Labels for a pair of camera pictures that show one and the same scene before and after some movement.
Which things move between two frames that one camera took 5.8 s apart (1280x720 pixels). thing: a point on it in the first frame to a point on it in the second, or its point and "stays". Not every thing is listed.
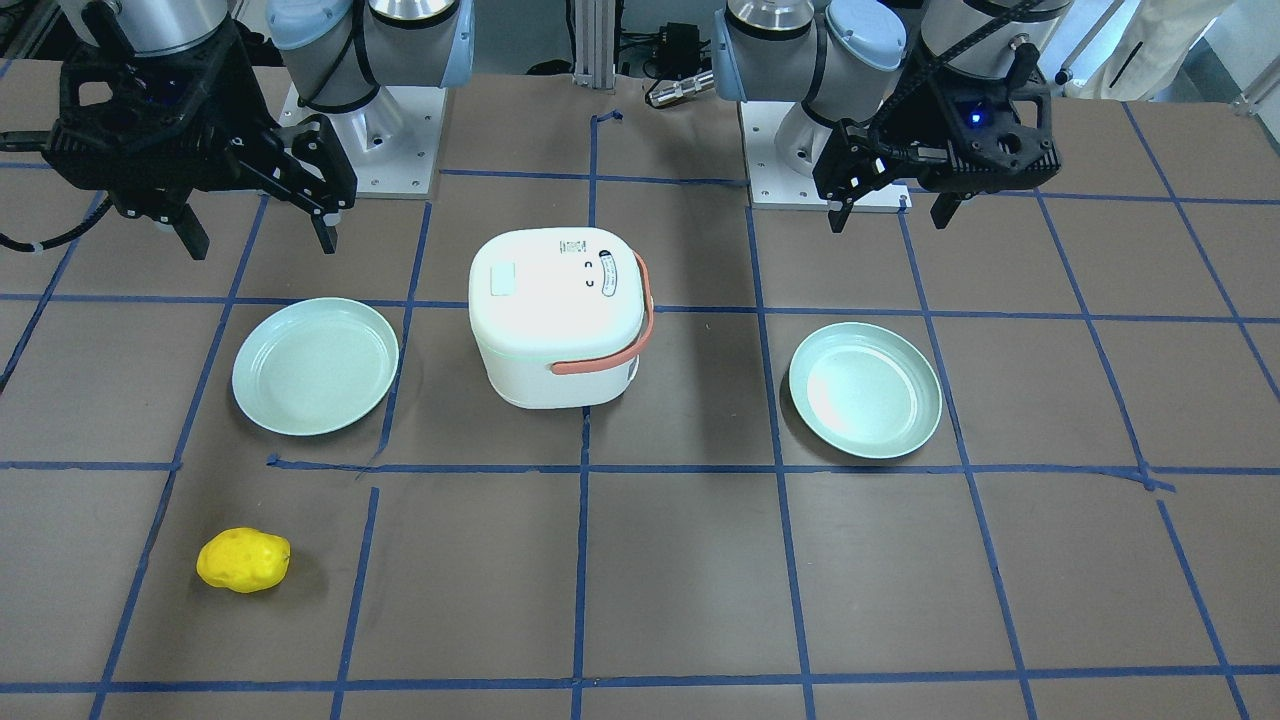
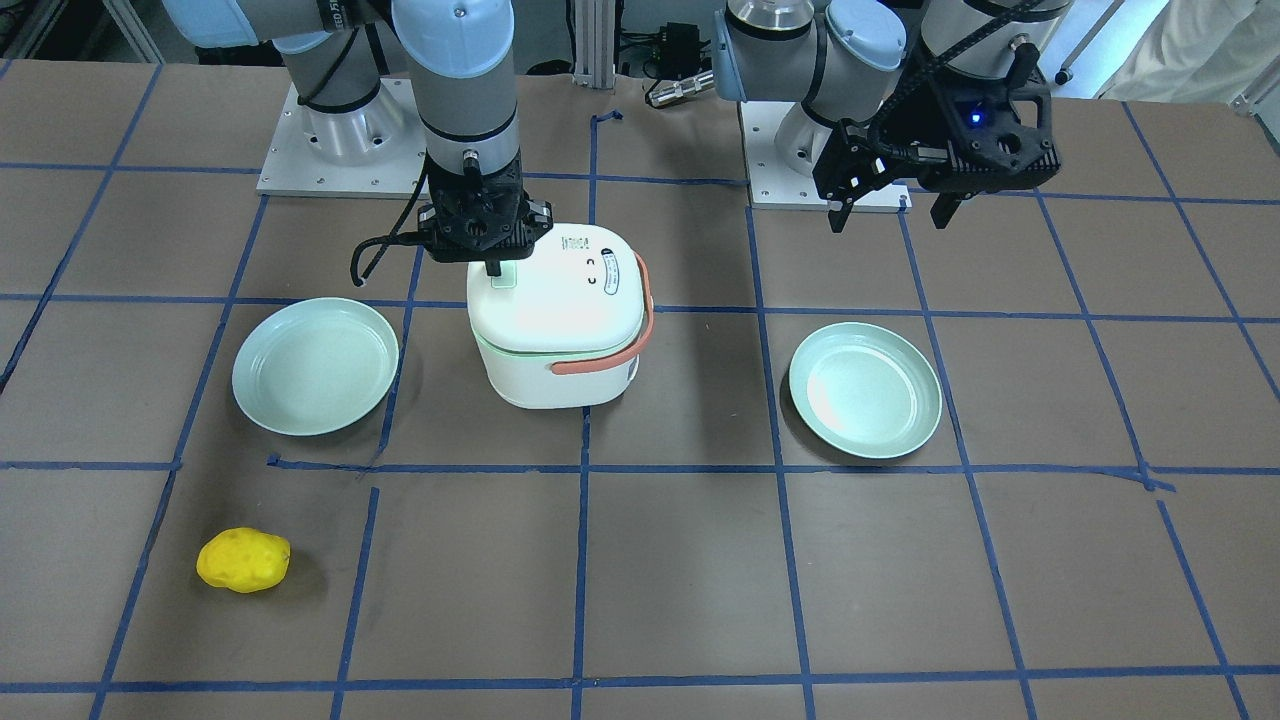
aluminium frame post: [594, 43] stays
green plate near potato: [316, 365] stays
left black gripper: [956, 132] stays
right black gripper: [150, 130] to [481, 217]
